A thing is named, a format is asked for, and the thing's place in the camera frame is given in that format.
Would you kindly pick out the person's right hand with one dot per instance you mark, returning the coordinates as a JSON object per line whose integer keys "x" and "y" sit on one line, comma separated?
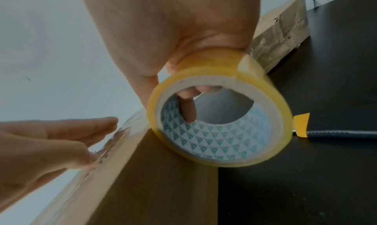
{"x": 173, "y": 21}

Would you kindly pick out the person's left hand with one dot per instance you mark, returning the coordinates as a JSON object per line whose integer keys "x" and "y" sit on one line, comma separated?
{"x": 38, "y": 154}

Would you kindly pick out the yellow tape roll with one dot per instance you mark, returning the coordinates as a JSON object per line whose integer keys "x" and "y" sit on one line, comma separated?
{"x": 215, "y": 65}

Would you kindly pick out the wide cardboard box torn flap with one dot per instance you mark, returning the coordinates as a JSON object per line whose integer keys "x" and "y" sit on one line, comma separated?
{"x": 279, "y": 40}

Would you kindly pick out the tall cardboard box square hole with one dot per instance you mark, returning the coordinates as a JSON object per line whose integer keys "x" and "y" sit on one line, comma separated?
{"x": 147, "y": 184}

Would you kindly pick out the black yellow utility knife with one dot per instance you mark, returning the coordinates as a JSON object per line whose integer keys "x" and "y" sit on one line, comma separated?
{"x": 301, "y": 124}

